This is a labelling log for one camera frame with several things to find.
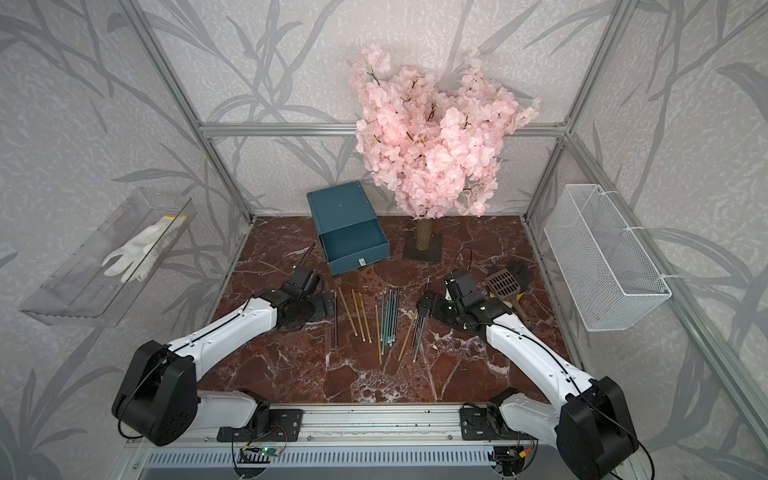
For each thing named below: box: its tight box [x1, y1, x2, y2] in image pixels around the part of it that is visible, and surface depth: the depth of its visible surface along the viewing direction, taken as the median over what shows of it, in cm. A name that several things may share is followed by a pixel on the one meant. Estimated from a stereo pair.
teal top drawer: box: [318, 218, 391, 276], surface depth 87 cm
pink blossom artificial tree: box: [349, 43, 539, 260], surface depth 71 cm
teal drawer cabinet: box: [306, 180, 390, 274], surface depth 90 cm
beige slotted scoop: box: [484, 268, 532, 327], surface depth 98 cm
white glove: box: [101, 215, 188, 283], surface depth 69 cm
